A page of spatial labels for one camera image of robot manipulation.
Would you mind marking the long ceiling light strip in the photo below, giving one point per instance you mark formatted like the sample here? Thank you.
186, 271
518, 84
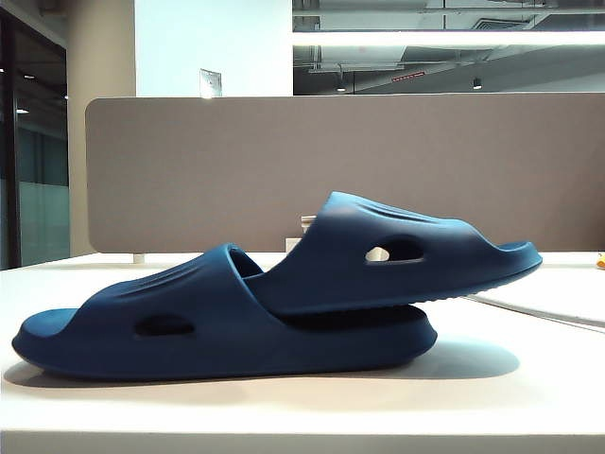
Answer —
425, 38

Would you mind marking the blue rubber slipper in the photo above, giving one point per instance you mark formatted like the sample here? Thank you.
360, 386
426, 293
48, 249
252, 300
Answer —
340, 265
236, 340

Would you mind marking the metal wall plate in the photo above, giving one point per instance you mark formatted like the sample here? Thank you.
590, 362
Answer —
210, 83

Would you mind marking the small yellow object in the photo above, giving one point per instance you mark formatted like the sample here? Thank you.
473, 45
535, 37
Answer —
601, 261

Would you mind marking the brown desk partition panel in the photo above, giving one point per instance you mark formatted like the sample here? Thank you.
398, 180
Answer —
236, 156

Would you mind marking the beige paper cup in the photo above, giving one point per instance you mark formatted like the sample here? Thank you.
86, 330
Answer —
307, 227

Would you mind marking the red ceiling sign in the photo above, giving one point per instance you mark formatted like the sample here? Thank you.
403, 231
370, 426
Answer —
407, 77

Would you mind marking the dark glass door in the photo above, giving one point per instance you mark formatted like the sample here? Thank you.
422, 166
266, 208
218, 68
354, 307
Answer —
33, 142

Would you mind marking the white partition support foot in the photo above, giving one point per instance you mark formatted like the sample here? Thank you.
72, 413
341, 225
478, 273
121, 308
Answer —
139, 258

